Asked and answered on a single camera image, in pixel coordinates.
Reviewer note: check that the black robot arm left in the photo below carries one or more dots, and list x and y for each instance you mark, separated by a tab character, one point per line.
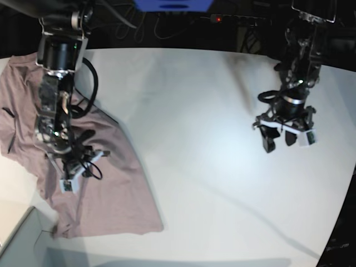
299	72

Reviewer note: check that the pink t-shirt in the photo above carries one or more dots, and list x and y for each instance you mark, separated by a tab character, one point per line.
117	200

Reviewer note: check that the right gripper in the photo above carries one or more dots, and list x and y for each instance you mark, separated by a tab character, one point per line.
78	161

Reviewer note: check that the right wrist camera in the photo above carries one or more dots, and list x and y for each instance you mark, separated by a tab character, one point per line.
69	185

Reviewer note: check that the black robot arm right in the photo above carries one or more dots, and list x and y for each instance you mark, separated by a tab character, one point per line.
63	43

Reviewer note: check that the blue box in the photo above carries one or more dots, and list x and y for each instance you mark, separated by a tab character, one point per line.
173	5

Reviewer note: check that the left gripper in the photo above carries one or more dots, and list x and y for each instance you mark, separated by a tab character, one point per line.
284	108

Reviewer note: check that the black power strip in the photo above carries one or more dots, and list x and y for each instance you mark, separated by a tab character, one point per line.
244	21

